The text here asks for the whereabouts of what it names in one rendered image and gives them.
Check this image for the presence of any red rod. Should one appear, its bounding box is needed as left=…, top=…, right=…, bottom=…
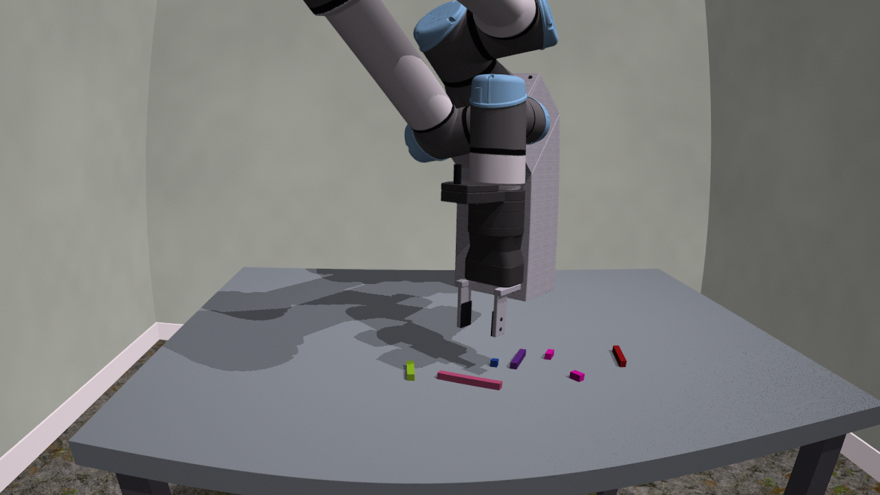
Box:
left=613, top=345, right=627, bottom=367

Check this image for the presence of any purple rod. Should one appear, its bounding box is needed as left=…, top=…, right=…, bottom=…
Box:
left=510, top=349, right=526, bottom=369

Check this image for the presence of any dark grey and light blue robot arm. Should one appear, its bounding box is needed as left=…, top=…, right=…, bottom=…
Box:
left=303, top=0, right=558, bottom=162

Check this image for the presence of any pink rod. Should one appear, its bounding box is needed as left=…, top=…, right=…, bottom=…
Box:
left=437, top=371, right=503, bottom=391

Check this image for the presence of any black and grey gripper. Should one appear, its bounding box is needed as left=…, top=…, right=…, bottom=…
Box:
left=441, top=153, right=526, bottom=337

